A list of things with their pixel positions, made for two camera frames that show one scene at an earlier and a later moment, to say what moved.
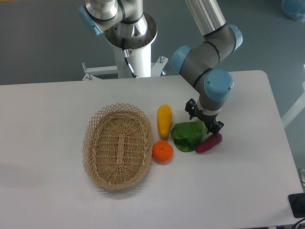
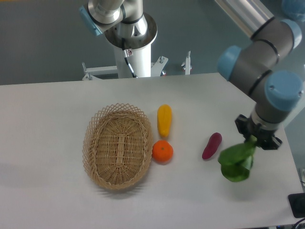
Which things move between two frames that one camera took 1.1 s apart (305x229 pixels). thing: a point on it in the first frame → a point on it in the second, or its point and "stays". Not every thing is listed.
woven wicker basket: x=117 y=145 stays
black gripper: x=208 y=120 → x=265 y=138
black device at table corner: x=297 y=202 stays
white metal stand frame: x=157 y=67 stays
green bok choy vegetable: x=187 y=135 → x=236 y=161
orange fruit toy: x=162 y=151 stays
